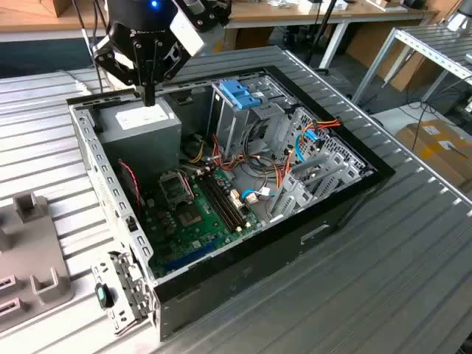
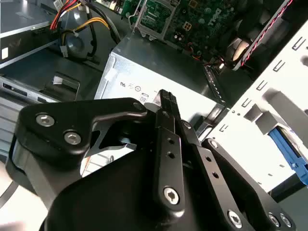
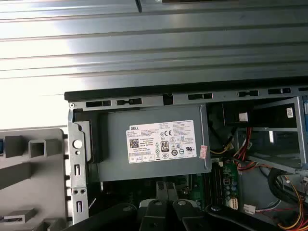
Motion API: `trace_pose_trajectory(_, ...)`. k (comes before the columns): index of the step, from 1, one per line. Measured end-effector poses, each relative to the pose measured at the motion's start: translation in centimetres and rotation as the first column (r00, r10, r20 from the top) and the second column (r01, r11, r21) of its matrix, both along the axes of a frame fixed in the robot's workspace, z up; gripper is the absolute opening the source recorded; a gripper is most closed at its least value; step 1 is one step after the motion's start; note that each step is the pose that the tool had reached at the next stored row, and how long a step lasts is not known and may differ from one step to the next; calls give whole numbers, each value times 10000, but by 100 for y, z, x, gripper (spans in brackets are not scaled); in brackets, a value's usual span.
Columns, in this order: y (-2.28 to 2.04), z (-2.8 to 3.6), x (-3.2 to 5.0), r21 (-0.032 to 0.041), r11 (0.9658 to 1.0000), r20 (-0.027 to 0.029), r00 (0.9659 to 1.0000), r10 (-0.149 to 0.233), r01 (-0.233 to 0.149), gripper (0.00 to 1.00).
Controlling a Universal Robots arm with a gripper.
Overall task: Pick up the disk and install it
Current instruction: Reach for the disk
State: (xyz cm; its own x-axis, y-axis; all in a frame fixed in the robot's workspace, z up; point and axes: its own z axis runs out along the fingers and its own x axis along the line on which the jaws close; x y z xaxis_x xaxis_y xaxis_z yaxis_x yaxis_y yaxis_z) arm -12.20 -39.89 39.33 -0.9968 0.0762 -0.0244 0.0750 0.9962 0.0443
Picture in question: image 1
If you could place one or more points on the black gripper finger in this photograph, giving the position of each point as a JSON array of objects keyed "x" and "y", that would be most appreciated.
[
  {"x": 171, "y": 62},
  {"x": 114, "y": 62}
]

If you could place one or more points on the metal disk bay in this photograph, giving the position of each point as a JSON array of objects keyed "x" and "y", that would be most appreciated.
[{"x": 302, "y": 199}]

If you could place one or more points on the blue plastic bay latch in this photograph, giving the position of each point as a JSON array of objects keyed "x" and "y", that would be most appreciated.
[{"x": 237, "y": 94}]

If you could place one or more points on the brown box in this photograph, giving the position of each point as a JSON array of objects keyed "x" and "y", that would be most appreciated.
[{"x": 64, "y": 7}]

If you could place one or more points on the flat cardboard sheet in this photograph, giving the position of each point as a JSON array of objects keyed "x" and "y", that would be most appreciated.
[
  {"x": 250, "y": 38},
  {"x": 368, "y": 44}
]

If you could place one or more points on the grey power supply box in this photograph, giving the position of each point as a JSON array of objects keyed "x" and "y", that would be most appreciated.
[{"x": 140, "y": 147}]

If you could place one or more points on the metal drive cage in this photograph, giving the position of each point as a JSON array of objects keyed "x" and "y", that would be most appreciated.
[{"x": 236, "y": 125}]

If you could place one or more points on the wooden desk with white legs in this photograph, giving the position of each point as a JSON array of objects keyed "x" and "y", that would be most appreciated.
[{"x": 280, "y": 13}]

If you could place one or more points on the black tripod leg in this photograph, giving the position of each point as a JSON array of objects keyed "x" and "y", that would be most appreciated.
[{"x": 312, "y": 53}]

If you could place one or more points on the black RAM slot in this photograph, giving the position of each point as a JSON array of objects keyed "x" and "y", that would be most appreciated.
[
  {"x": 214, "y": 205},
  {"x": 229, "y": 199},
  {"x": 219, "y": 203},
  {"x": 224, "y": 201}
]

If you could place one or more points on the green motherboard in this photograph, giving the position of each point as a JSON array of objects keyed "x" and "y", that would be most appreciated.
[{"x": 202, "y": 236}]

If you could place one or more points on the blue expansion slot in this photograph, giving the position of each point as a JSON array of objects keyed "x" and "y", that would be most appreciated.
[{"x": 191, "y": 255}]

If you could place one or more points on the grey parts rack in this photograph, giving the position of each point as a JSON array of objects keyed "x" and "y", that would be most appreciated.
[{"x": 33, "y": 250}]

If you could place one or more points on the black open PC case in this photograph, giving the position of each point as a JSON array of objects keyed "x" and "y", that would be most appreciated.
[{"x": 258, "y": 265}]

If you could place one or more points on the metal expansion card latch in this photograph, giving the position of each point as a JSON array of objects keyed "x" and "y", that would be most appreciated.
[{"x": 127, "y": 291}]

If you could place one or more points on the black tab with blue stripe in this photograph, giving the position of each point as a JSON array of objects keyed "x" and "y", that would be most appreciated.
[{"x": 104, "y": 296}]

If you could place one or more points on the cardboard box with label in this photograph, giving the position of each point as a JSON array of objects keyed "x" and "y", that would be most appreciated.
[{"x": 435, "y": 162}]

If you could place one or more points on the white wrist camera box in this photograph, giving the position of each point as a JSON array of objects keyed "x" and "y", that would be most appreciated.
[{"x": 186, "y": 33}]

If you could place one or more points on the metal frame table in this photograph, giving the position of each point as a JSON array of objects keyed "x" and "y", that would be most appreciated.
[{"x": 413, "y": 41}]

